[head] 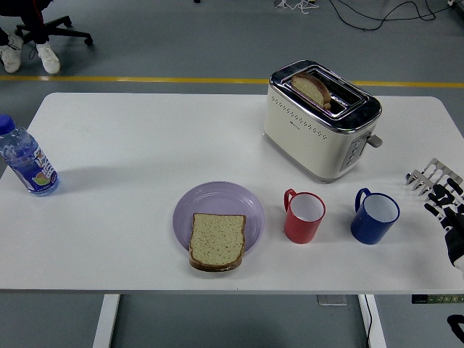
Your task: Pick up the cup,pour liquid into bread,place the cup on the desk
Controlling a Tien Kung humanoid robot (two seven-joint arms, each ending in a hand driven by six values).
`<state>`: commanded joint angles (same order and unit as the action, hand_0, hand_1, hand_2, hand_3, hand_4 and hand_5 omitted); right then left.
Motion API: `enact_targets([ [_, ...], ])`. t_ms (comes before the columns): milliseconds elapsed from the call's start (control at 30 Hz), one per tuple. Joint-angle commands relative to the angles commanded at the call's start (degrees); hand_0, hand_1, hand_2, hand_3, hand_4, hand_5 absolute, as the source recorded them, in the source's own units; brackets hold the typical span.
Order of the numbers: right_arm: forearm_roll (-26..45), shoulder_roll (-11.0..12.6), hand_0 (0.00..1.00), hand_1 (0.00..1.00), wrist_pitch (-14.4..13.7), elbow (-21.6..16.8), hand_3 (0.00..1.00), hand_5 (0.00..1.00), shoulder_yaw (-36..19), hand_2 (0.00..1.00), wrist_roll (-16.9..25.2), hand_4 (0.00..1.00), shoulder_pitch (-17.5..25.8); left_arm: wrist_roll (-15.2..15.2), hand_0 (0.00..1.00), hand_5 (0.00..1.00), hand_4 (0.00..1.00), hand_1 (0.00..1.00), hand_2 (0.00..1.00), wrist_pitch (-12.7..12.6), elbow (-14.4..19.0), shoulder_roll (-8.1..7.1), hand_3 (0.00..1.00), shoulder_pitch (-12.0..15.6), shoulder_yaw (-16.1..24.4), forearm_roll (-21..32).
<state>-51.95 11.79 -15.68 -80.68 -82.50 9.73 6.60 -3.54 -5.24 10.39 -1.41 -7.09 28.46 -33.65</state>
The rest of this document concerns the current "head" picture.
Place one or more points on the white table leg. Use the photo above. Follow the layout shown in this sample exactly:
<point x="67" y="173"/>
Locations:
<point x="105" y="322"/>
<point x="378" y="326"/>

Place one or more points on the grey under-table bracket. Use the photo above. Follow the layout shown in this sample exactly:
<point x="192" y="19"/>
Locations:
<point x="331" y="301"/>

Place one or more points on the table height control panel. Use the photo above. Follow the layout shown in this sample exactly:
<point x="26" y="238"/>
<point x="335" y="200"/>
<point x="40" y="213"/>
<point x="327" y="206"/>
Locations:
<point x="435" y="299"/>

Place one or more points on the seated person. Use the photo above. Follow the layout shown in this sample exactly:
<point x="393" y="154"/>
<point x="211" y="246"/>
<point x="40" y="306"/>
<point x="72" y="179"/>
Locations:
<point x="49" y="59"/>

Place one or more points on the metal toast rack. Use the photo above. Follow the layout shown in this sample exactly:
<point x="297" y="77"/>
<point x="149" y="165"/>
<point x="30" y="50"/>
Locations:
<point x="431" y="170"/>

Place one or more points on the flat bread slice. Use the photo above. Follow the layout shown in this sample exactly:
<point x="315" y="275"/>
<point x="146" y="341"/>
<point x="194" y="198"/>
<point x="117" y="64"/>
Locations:
<point x="217" y="239"/>

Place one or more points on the blue enamel cup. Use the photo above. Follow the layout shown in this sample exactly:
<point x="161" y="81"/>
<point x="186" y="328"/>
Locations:
<point x="369" y="232"/>

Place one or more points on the red enamel cup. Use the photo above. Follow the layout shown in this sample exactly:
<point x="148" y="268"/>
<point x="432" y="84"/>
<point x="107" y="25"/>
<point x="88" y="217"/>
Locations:
<point x="301" y="232"/>

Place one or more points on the upright bread slice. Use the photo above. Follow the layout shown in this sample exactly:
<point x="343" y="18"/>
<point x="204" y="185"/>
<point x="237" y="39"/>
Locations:
<point x="308" y="88"/>

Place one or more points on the purple plate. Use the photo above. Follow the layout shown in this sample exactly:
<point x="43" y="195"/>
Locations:
<point x="217" y="199"/>

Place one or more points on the cream and chrome toaster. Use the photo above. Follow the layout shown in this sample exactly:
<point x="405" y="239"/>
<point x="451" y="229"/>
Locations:
<point x="308" y="145"/>

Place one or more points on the black office chair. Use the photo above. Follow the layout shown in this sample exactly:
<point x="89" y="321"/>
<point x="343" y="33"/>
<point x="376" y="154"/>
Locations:
<point x="54" y="30"/>

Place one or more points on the clear bottle with blue cap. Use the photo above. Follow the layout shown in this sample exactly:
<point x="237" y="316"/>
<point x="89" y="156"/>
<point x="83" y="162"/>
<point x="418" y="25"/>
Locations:
<point x="29" y="163"/>

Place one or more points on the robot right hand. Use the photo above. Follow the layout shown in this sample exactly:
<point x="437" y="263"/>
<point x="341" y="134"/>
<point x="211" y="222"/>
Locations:
<point x="451" y="224"/>

